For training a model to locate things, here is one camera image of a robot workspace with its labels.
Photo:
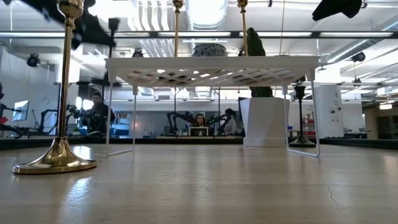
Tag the green cactus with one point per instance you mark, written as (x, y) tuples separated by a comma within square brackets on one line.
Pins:
[(255, 43)]

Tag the tealight candle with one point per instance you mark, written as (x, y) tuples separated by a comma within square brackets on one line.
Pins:
[(210, 49)]

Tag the person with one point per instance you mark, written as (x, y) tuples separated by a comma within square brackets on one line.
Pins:
[(230, 123), (200, 119), (99, 115)]

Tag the gold candlestick holder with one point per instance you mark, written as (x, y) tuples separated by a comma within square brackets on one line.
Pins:
[(177, 31), (244, 31), (59, 155)]

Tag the black ceiling camera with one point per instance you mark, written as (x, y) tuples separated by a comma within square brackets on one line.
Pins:
[(137, 53), (32, 60), (359, 57)]

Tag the white faceted plant pot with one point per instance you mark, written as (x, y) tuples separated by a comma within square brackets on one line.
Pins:
[(264, 121)]

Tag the black aluminium table frame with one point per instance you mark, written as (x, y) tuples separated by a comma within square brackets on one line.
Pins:
[(186, 140)]

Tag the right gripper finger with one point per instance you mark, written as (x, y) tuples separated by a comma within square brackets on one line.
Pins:
[(325, 11)]

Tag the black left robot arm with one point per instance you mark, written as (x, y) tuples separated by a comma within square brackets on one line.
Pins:
[(40, 7)]

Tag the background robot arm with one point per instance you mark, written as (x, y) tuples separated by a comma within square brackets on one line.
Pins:
[(217, 119), (174, 116)]

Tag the white round column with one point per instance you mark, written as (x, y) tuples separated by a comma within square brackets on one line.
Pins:
[(330, 112)]

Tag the black horizontal beam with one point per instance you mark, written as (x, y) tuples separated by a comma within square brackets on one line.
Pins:
[(140, 34)]

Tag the computer monitor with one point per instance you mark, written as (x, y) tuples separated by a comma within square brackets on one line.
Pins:
[(21, 109)]

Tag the silver ventilation duct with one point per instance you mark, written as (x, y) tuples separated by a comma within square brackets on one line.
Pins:
[(206, 14)]

